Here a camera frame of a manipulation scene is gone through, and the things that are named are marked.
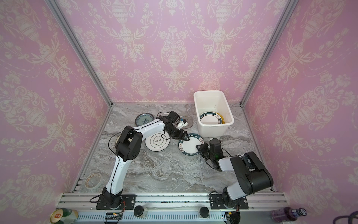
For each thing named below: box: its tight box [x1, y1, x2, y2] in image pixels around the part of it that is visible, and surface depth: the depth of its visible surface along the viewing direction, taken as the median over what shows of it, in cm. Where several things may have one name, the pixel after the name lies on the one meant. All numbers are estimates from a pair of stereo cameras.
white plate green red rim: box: [199, 111, 223, 125], surface depth 108 cm
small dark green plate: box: [134, 112, 155, 127], surface depth 112 cm
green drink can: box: [49, 207, 79, 224], surface depth 65 cm
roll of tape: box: [84, 172, 103, 189], surface depth 83 cm
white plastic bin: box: [193, 90, 235, 138], surface depth 105 cm
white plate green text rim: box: [178, 133, 205, 156], surface depth 96 cm
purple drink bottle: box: [270, 206, 308, 223], surface depth 62 cm
